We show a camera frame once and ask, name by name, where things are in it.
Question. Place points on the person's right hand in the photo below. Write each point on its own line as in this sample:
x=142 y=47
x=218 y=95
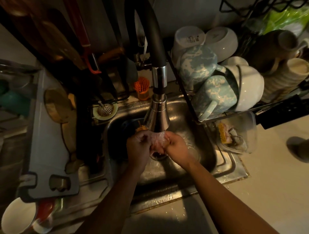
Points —
x=178 y=150

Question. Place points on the person's left hand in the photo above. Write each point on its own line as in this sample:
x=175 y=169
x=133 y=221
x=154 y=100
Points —
x=137 y=150

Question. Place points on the person's right fingers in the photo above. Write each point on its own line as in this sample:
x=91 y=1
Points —
x=170 y=142

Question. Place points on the person's left fingers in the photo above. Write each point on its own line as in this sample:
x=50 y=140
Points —
x=147 y=142

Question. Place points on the clear drinking glass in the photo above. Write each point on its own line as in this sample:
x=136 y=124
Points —
x=158 y=141

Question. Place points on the person's left forearm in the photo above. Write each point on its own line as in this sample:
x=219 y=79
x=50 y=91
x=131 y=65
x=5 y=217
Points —
x=115 y=202

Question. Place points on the person's right forearm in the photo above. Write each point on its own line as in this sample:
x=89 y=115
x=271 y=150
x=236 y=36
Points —
x=222 y=200

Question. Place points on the stainless steel sink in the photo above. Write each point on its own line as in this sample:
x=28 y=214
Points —
x=200 y=142

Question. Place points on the metal sink strainer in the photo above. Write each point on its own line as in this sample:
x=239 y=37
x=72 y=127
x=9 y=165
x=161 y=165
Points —
x=105 y=110

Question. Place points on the orange bristle brush holder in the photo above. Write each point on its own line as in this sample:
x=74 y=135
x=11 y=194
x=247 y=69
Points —
x=142 y=88

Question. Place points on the yellow sponge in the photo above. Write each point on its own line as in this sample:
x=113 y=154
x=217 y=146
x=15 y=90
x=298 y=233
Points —
x=224 y=133

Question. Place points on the blue marbled mug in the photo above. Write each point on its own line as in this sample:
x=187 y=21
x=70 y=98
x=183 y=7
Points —
x=195 y=65
x=214 y=96

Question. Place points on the clear plastic container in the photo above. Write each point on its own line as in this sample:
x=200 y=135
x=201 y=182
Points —
x=246 y=130

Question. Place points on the black and chrome faucet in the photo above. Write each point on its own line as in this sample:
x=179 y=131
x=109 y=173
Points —
x=157 y=60

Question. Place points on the wooden spoon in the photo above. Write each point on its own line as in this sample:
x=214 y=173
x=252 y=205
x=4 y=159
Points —
x=58 y=106

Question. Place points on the white mug with dark stripe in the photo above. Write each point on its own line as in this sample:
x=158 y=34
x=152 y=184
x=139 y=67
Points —
x=249 y=86

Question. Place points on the grey plastic cutting board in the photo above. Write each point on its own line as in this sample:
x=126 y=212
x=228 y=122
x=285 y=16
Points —
x=45 y=154

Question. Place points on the white bowl with label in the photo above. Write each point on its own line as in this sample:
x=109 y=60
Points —
x=187 y=39

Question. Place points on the plain white bowl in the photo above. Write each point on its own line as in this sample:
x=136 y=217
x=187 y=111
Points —
x=223 y=41

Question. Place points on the red cup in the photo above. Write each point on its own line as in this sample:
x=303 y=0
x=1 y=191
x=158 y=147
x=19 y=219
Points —
x=44 y=211

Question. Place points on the cream ribbed cup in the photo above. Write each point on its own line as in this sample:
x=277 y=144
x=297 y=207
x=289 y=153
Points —
x=284 y=77

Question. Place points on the brown ceramic mug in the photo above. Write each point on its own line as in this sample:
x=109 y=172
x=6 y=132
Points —
x=270 y=47

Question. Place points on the teal container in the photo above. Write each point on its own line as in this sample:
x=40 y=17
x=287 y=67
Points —
x=13 y=102

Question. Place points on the white cup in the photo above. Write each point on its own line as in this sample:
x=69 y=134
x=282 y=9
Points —
x=18 y=217

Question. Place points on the brown wooden cutting board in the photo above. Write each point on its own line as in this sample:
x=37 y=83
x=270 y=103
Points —
x=45 y=31

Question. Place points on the green plastic bag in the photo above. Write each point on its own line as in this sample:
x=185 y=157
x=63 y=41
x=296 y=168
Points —
x=287 y=19

